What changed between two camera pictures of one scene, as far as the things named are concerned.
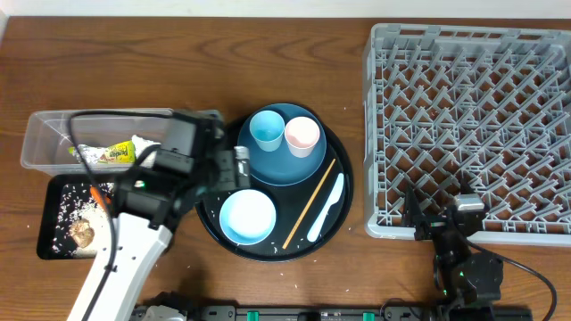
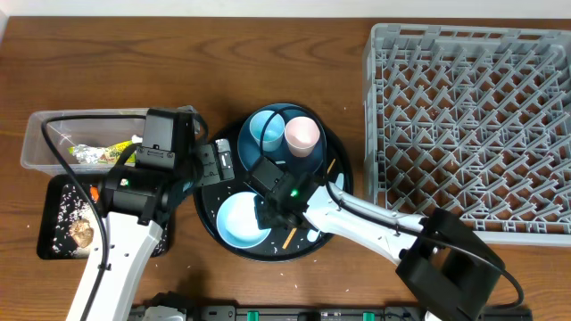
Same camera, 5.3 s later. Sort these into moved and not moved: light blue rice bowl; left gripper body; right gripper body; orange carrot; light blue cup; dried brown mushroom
Moved: left gripper body; right gripper body
Not moved: orange carrot; dried brown mushroom; light blue cup; light blue rice bowl
